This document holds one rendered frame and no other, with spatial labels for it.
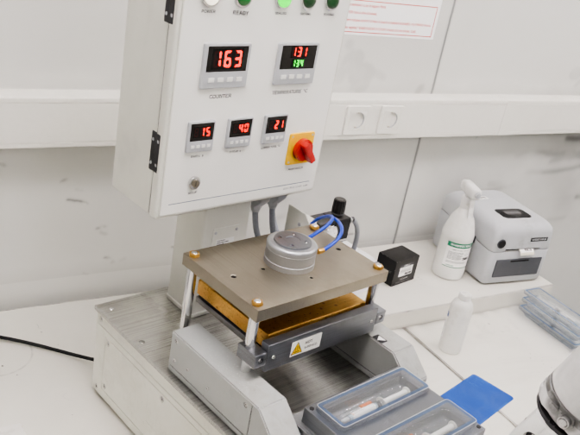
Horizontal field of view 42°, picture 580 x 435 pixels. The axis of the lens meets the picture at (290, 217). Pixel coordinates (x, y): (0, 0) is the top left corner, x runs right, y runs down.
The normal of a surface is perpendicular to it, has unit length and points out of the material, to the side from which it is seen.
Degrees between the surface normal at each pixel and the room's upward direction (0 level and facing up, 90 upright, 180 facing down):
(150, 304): 0
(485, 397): 0
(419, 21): 90
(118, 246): 90
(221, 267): 0
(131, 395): 90
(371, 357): 90
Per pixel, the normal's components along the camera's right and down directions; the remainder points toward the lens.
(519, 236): 0.43, 0.37
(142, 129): -0.74, 0.15
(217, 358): 0.17, -0.90
